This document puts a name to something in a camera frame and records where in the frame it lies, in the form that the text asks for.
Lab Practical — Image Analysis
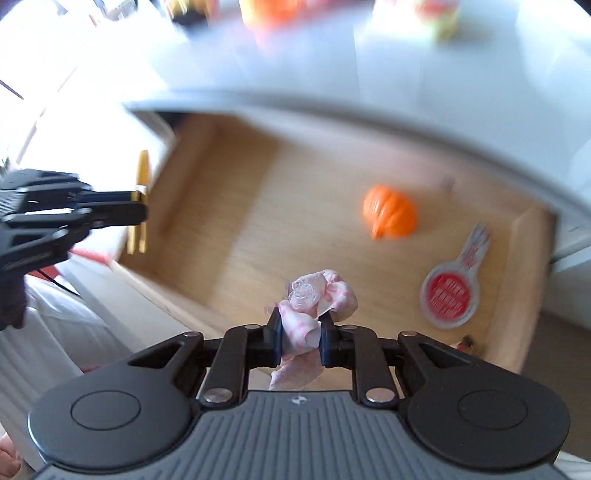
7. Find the orange pumpkin half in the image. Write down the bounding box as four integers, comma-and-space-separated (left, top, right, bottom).
240, 0, 305, 16

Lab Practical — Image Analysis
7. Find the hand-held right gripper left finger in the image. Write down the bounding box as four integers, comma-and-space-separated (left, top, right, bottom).
127, 307, 283, 409

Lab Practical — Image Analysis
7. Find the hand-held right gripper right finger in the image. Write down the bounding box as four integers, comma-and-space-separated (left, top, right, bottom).
320, 313, 481, 409

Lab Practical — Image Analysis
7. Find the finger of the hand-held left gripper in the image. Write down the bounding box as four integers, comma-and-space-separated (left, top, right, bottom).
68, 203, 149, 241
82, 189, 142, 207

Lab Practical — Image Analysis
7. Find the pink white cloth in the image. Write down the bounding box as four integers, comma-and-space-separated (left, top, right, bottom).
268, 269, 358, 392

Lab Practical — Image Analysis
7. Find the white cabinet with grey top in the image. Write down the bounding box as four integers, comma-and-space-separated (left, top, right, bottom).
0, 0, 591, 273

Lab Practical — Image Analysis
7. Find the orange pumpkin toy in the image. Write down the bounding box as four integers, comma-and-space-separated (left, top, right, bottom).
362, 185, 417, 240

